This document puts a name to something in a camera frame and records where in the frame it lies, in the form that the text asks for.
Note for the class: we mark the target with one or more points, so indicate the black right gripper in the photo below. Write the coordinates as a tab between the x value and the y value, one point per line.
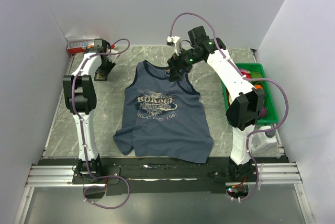
176	64

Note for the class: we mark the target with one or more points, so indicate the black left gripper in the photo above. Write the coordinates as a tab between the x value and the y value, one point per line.
111	66

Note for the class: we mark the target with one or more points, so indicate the blue sleeveless shirt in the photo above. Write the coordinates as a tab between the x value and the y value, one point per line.
163	118

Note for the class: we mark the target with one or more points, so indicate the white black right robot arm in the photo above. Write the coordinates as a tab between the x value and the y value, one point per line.
246	101

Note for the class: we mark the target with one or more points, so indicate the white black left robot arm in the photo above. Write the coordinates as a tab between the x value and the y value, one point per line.
81	100

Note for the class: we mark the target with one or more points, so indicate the red white cardboard box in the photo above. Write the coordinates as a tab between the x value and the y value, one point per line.
79	46

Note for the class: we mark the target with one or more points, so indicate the green plastic bin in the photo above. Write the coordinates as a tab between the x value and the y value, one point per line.
271	116

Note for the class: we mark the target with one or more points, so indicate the green toy pepper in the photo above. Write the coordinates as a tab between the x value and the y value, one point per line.
256	75

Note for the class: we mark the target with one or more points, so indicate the purple toy eggplant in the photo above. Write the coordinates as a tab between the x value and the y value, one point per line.
263	112

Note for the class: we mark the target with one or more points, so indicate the white bottle grey cap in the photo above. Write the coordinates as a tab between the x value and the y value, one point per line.
261	141

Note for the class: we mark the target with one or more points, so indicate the black rectangular frame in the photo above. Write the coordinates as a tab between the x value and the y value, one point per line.
104	78

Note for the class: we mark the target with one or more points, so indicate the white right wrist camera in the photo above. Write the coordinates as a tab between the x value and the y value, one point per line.
175	42

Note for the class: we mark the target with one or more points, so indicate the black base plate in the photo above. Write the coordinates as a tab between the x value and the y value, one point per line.
166	175

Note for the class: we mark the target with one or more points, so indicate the aluminium frame rail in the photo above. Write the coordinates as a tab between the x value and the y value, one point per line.
63	175

